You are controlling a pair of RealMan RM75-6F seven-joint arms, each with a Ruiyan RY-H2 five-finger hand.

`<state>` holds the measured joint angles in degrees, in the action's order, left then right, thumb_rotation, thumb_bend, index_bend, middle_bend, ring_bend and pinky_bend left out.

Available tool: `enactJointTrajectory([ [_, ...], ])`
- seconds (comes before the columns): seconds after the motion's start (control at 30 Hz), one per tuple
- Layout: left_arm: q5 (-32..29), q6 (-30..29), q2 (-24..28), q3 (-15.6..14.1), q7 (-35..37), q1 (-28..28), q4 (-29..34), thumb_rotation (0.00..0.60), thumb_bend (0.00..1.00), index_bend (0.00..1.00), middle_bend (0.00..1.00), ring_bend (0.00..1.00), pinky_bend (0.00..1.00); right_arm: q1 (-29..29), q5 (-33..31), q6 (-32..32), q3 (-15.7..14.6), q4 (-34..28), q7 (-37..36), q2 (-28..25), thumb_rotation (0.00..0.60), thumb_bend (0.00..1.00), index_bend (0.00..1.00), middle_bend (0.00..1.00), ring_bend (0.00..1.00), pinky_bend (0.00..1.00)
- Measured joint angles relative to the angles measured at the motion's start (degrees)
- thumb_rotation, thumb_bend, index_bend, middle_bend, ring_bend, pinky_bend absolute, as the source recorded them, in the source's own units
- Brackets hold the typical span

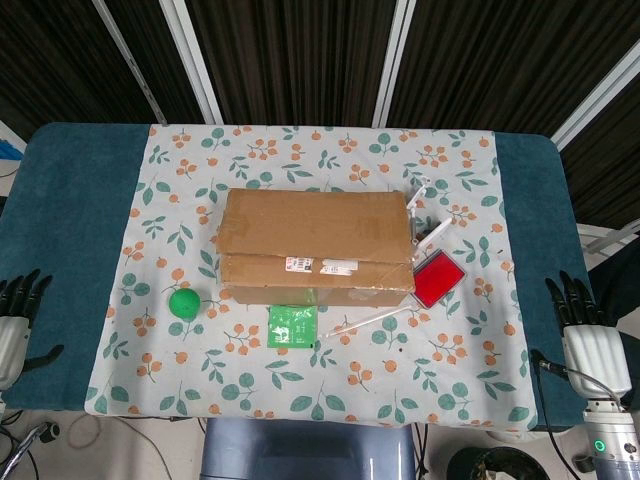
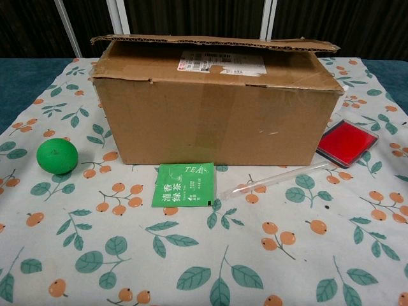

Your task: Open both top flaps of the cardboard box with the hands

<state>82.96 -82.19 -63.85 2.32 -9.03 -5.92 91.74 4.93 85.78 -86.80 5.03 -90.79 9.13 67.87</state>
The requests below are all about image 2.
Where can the clear plastic straw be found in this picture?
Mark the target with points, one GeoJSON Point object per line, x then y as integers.
{"type": "Point", "coordinates": [274, 179]}

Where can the leaf and fruit print tablecloth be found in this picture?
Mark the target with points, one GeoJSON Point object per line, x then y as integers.
{"type": "Point", "coordinates": [204, 255]}

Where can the red ink pad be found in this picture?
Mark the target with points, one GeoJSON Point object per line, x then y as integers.
{"type": "Point", "coordinates": [347, 141]}

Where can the brown cardboard box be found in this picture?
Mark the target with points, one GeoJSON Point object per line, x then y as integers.
{"type": "Point", "coordinates": [207, 121]}

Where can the white frame bar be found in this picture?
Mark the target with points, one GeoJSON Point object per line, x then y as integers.
{"type": "Point", "coordinates": [268, 19]}
{"type": "Point", "coordinates": [118, 16]}
{"type": "Point", "coordinates": [69, 28]}

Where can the green tea sachet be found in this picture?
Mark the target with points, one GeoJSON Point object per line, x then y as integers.
{"type": "Point", "coordinates": [181, 188]}

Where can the green ball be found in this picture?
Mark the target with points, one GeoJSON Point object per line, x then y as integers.
{"type": "Point", "coordinates": [57, 156]}

